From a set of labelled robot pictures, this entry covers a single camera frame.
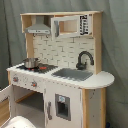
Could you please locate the black toy stovetop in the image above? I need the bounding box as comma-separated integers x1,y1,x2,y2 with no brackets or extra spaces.
19,63,56,74

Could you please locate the white oven door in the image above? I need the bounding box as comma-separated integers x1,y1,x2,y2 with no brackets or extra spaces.
0,85,14,128

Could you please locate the black toy faucet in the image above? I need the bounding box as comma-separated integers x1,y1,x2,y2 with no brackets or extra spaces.
75,50,95,71

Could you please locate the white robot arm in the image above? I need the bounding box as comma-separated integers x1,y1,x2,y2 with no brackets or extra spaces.
0,116,36,128

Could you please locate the silver toy pot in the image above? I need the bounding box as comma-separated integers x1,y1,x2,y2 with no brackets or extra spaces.
23,58,39,68

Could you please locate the left red stove knob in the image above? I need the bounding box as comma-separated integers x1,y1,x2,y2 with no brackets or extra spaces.
13,77,19,82

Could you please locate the white fridge door with dispenser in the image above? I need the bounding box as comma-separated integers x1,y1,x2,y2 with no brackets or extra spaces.
44,82,82,128

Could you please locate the grey toy sink basin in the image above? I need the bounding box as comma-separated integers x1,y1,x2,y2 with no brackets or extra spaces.
53,68,93,81

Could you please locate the red stove knob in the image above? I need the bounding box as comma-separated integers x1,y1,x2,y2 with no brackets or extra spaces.
31,81,37,87
13,77,19,82

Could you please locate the right red stove knob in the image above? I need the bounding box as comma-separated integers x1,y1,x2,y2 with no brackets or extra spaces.
31,81,37,87

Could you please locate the white microwave cabinet door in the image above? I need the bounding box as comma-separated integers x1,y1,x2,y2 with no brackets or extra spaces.
51,14,92,39

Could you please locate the grey range hood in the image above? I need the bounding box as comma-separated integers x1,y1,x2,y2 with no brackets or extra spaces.
25,16,51,35

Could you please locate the wooden toy kitchen unit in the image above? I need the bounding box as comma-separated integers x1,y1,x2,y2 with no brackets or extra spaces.
5,10,116,128

